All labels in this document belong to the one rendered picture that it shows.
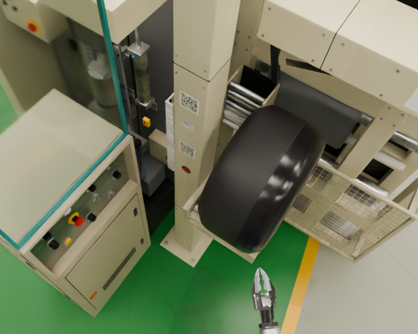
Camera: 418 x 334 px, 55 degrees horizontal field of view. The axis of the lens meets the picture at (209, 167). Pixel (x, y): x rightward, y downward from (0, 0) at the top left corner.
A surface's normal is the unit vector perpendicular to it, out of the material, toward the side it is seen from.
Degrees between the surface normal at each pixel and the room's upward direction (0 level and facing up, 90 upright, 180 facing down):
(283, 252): 0
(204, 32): 90
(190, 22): 90
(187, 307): 0
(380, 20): 0
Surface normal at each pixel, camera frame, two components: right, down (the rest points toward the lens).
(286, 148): 0.05, -0.46
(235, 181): -0.29, 0.08
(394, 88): -0.55, 0.71
